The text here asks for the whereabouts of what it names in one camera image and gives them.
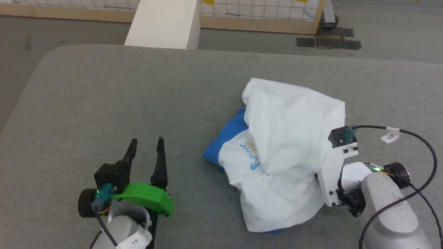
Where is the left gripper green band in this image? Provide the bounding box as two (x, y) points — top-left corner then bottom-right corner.
(111, 137), (174, 242)

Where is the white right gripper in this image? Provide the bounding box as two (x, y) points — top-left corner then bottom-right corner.
(316, 142), (366, 218)

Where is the white and blue T-shirt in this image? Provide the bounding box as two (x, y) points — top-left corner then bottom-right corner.
(203, 78), (346, 233)

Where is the large black floor mat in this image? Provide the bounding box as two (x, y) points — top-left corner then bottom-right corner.
(315, 27), (362, 50)

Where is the white square pillar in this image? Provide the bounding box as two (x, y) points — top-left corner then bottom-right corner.
(124, 0), (201, 50)

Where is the wooden framed grid panel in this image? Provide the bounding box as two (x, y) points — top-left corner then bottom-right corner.
(0, 0), (141, 24)
(197, 0), (326, 35)

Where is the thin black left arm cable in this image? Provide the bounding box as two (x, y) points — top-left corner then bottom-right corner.
(91, 199), (120, 249)

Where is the black right arm cable tagged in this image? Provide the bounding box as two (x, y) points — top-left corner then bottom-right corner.
(350, 125), (438, 249)

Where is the grey metal post with wheel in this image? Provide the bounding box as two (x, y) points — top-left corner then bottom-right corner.
(323, 0), (339, 28)

